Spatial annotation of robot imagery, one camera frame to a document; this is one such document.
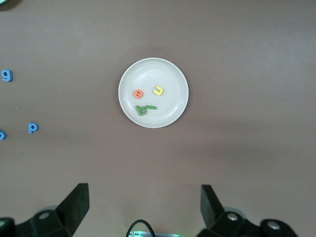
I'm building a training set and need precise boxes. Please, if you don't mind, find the blue foam letter g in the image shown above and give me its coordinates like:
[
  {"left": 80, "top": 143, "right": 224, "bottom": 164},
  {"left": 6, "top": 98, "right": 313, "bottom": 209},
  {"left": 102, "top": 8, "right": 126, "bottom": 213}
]
[{"left": 1, "top": 69, "right": 13, "bottom": 82}]

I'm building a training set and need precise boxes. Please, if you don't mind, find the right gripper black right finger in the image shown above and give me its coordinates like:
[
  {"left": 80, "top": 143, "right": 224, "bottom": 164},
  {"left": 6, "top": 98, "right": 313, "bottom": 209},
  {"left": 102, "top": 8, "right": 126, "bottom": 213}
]
[{"left": 197, "top": 184, "right": 262, "bottom": 237}]

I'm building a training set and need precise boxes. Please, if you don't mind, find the beige round plate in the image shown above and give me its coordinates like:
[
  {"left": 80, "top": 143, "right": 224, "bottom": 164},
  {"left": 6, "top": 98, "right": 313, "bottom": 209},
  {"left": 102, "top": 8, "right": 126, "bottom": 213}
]
[{"left": 118, "top": 57, "right": 190, "bottom": 129}]

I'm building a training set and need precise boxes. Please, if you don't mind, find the brown table cover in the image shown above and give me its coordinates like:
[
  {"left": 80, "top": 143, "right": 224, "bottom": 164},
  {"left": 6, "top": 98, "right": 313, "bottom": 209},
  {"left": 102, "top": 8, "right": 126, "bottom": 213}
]
[{"left": 0, "top": 0, "right": 316, "bottom": 237}]

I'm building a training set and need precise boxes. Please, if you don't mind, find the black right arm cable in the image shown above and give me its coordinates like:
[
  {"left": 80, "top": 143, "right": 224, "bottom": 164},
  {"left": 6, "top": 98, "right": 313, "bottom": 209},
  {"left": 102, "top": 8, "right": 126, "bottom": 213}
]
[{"left": 128, "top": 219, "right": 157, "bottom": 237}]

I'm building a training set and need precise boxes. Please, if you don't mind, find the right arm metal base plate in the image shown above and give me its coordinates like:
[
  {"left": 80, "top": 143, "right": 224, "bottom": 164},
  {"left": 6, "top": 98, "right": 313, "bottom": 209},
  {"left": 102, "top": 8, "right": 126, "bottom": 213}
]
[{"left": 131, "top": 231, "right": 181, "bottom": 237}]

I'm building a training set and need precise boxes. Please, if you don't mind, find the green foam letter b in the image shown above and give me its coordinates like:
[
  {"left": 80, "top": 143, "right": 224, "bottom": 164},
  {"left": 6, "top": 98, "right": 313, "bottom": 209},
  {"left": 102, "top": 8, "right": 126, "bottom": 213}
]
[{"left": 135, "top": 105, "right": 149, "bottom": 117}]

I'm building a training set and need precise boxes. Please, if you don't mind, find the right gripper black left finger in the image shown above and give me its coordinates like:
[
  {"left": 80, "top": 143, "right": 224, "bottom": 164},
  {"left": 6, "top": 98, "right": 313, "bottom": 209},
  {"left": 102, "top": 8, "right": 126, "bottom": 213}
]
[{"left": 14, "top": 182, "right": 89, "bottom": 237}]

